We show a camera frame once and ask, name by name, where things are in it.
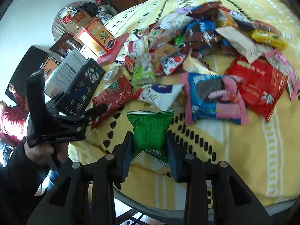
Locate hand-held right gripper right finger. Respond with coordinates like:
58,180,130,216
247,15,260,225
166,132,275,225

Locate dark wooden chair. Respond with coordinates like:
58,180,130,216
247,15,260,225
49,33,83,57

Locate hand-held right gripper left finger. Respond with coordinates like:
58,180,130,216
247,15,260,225
27,131,134,225

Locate flat red box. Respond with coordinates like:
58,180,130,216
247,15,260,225
96,32,131,66

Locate black flat television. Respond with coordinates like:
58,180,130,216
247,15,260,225
5,45,50,104

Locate small cardboard box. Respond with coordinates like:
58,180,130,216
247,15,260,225
68,10,95,32

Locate grey product box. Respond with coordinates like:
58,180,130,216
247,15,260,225
44,49,89,97

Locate person's left forearm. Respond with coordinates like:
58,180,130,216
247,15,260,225
0,141,74,225

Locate person's left hand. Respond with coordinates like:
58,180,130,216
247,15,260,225
24,142,69,167

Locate black product box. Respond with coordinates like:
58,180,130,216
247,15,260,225
56,58,106,116

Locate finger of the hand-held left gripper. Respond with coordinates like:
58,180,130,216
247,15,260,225
86,103,109,123
63,87,89,100

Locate green snack packet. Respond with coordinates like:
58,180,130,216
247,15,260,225
126,109,175,167

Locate round floral folding tabletop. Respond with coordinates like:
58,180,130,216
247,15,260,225
52,1,81,50

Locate pile of assorted snacks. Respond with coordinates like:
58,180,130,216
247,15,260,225
103,1,300,126

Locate dark red snack packet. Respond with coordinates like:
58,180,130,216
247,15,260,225
91,74,134,130

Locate orange cardboard box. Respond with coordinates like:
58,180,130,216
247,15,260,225
76,17,117,57

